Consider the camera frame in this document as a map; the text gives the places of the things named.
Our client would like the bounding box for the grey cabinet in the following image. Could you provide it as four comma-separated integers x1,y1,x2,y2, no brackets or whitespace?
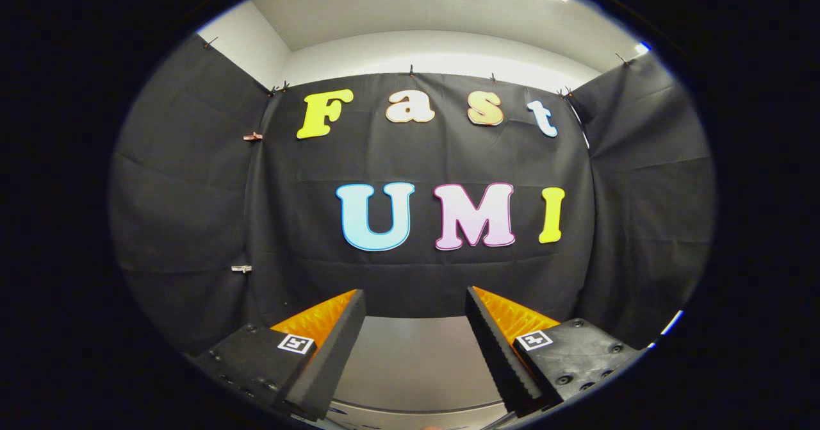
328,316,511,429

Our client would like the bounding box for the black backdrop cloth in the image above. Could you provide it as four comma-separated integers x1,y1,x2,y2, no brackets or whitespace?
109,33,717,357

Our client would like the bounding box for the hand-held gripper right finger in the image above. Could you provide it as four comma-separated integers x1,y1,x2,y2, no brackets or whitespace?
465,285,645,417

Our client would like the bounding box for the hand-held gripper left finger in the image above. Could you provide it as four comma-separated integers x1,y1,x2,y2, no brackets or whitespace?
192,288,367,422

